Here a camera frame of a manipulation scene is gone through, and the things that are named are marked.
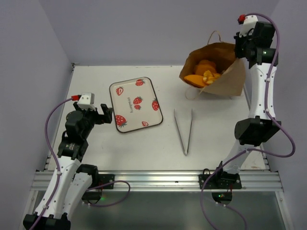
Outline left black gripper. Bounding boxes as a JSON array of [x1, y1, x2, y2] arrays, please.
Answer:
[[73, 102, 112, 139]]

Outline brown paper bag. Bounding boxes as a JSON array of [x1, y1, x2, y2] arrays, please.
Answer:
[[179, 30, 246, 97]]

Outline braided fake bread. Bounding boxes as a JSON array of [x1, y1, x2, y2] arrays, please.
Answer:
[[203, 70, 221, 86]]

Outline metal tongs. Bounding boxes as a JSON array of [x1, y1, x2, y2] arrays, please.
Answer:
[[173, 109, 194, 157]]

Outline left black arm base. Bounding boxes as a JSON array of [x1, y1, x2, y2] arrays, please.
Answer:
[[82, 174, 115, 204]]

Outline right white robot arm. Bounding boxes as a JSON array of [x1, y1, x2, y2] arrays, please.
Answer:
[[213, 15, 281, 188]]

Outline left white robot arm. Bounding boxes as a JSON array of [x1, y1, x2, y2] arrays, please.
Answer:
[[23, 103, 113, 230]]

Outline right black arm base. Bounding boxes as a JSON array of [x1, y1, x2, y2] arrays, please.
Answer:
[[204, 170, 242, 205]]

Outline orange fake bread loaf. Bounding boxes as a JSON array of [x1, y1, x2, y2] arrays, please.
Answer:
[[184, 74, 205, 88]]

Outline strawberry pattern tray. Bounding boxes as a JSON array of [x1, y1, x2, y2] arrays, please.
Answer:
[[109, 77, 164, 134]]

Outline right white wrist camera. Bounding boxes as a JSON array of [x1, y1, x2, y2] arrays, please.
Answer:
[[238, 14, 258, 37]]

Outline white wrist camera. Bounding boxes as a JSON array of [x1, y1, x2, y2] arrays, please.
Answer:
[[71, 92, 95, 111], [238, 14, 258, 37]]

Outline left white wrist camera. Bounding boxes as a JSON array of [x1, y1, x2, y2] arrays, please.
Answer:
[[71, 92, 95, 111]]

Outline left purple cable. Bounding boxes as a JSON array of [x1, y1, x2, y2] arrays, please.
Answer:
[[28, 97, 131, 230]]

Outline purple cable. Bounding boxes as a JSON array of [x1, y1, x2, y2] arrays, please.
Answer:
[[28, 97, 131, 230], [200, 12, 296, 230]]

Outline aluminium frame rail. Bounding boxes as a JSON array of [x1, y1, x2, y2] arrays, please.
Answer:
[[32, 170, 283, 192]]

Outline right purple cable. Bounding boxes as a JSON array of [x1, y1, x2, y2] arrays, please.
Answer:
[[200, 12, 296, 230]]

